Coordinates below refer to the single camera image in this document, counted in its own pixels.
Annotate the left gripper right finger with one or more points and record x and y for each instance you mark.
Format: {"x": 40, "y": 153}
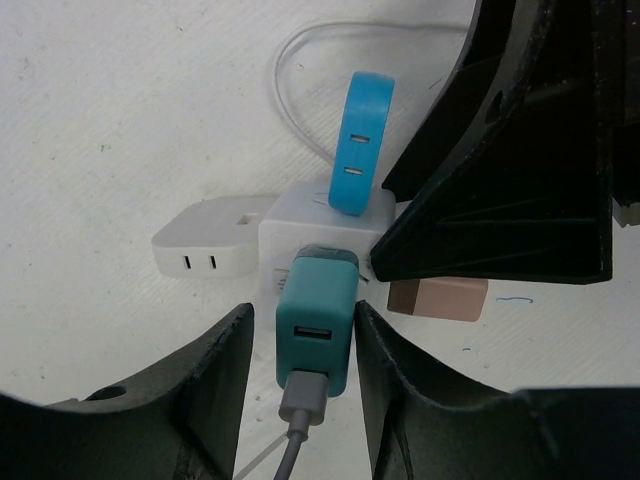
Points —
{"x": 425, "y": 420}

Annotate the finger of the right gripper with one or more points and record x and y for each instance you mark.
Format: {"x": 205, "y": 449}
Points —
{"x": 477, "y": 224}

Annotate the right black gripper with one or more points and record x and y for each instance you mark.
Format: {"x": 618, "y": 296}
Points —
{"x": 521, "y": 90}

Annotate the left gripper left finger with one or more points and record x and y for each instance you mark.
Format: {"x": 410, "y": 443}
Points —
{"x": 179, "y": 418}

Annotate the pink brown charger plug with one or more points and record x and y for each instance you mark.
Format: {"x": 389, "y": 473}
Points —
{"x": 447, "y": 298}

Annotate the teal USB charger plug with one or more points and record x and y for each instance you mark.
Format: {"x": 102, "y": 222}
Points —
{"x": 315, "y": 315}

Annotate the white cube power socket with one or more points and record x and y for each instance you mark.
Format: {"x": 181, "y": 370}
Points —
{"x": 301, "y": 216}

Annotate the blue adapter plug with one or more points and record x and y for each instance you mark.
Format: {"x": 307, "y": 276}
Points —
{"x": 361, "y": 134}

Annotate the white flat adapter plug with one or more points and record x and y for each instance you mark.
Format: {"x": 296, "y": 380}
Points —
{"x": 216, "y": 238}

